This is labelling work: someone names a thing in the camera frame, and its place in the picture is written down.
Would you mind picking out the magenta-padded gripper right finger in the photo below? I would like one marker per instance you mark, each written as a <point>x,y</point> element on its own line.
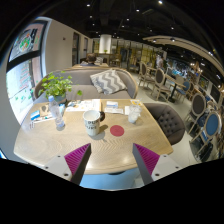
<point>147,159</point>

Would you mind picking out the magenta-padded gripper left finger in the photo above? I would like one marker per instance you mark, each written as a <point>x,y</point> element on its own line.
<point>77,159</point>

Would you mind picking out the clear blue-capped water bottle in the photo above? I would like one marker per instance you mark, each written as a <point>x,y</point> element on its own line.
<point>56,115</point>

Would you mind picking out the flat round red coaster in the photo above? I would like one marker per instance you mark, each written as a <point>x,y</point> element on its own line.
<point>117,130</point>

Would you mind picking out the dark grey tufted chair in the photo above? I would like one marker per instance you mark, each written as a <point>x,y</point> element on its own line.
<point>166,121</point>

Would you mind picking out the clear plastic cup with straw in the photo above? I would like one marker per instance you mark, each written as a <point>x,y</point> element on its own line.
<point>134,115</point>

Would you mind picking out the white tube with green print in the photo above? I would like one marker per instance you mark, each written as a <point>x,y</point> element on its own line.
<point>46,118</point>

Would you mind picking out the printed white brochure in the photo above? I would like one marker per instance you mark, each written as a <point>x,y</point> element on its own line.
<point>80,106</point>

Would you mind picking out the silver pill blister pack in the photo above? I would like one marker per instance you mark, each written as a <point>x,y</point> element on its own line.
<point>31,125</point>

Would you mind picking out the yellow white card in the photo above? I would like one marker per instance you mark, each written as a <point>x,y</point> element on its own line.
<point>135,102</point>

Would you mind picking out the white paper sheet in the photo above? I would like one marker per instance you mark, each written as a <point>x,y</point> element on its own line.
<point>114,110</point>

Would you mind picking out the brown paper bag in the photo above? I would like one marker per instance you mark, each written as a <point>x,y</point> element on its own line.
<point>44,109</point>

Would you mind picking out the small blue white box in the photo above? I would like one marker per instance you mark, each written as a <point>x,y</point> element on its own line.
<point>35,115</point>

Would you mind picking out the blue white tissue pack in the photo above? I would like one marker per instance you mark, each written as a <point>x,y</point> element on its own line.
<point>112,104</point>

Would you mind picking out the group of round-backed dining chairs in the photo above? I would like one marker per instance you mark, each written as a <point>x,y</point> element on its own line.
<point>198,106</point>

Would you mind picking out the green potted plant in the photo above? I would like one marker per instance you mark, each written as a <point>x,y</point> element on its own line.
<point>56,86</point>

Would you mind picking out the grey curved sofa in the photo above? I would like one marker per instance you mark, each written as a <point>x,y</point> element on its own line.
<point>83,80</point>

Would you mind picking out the grey white chevron pillow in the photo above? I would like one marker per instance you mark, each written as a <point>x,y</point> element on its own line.
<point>107,81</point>

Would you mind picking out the person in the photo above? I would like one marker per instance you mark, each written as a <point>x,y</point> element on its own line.
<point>90,60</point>

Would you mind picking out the large window with stickers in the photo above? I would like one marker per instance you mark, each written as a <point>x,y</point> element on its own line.
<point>25,66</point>

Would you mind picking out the group of ceiling spotlights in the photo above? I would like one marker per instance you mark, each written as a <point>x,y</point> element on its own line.
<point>160,2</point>

